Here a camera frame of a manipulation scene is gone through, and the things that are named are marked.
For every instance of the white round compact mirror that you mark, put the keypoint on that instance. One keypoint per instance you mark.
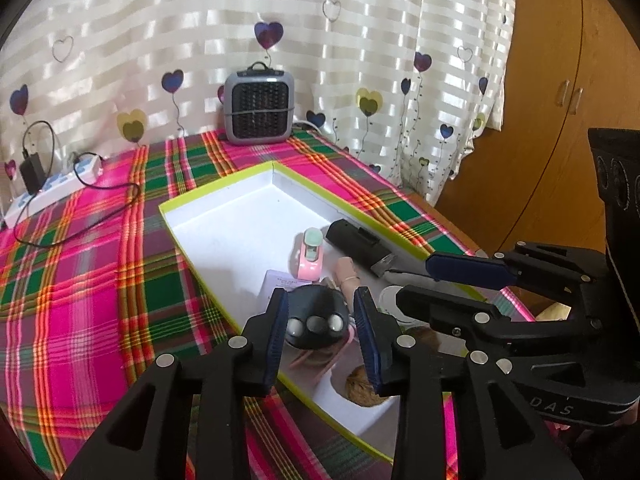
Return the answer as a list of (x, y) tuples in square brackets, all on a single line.
[(387, 302)]

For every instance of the beige lipstick tube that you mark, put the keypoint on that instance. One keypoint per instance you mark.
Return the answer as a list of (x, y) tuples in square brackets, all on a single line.
[(347, 272)]

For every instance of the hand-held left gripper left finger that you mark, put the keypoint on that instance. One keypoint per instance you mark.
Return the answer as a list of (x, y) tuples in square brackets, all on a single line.
[(277, 340)]

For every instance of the heart-print striped curtain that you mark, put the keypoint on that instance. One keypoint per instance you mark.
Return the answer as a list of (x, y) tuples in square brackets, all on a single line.
[(150, 20)]

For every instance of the wooden wardrobe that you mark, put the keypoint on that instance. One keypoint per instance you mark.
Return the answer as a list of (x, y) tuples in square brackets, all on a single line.
[(550, 60)]

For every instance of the pink green plaid tablecloth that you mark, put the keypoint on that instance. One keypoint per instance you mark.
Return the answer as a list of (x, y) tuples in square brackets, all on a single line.
[(75, 285)]

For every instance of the yellow-green cardboard box tray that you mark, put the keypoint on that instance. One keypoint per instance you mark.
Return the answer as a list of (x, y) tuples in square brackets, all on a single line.
[(240, 220)]

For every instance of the brown walnut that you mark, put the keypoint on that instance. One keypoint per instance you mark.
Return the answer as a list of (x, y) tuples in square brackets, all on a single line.
[(360, 385), (425, 340)]

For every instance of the black trimmer clear cap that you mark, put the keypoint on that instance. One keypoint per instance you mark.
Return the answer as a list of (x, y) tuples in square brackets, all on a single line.
[(355, 240)]

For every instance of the black oval palette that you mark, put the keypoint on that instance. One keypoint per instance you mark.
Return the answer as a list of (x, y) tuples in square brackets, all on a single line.
[(315, 305)]

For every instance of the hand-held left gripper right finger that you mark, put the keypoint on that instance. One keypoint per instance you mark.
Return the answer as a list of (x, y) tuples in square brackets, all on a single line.
[(365, 340)]

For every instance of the black power adapter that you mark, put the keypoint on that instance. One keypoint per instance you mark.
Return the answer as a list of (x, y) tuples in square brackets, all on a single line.
[(31, 175)]

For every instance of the lilac cream tube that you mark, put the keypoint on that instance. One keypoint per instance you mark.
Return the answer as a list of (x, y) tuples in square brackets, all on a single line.
[(277, 280)]

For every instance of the grey portable heater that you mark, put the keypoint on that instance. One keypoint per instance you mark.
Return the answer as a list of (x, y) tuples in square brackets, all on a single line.
[(257, 107)]

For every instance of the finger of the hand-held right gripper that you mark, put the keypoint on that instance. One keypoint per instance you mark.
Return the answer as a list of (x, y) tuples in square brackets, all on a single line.
[(440, 310), (465, 270)]

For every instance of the white power strip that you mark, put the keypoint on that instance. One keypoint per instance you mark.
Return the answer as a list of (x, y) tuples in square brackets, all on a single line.
[(55, 190)]

